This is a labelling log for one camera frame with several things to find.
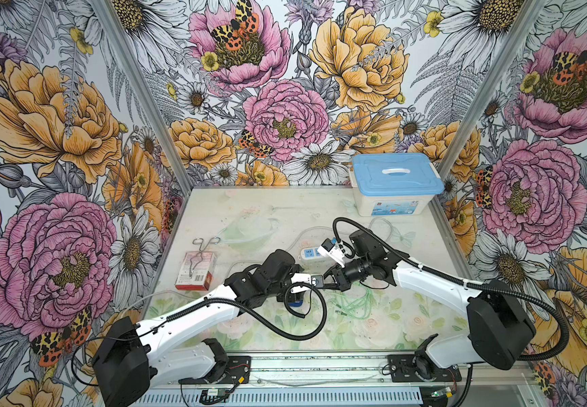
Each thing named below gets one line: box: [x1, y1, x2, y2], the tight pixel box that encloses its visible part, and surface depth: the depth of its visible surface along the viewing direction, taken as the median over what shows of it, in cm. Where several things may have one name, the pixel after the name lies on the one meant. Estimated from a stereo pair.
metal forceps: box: [189, 236, 222, 277], surface depth 96 cm
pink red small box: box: [174, 251, 215, 291], surface depth 91 cm
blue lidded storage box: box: [348, 152, 446, 217], surface depth 107 cm
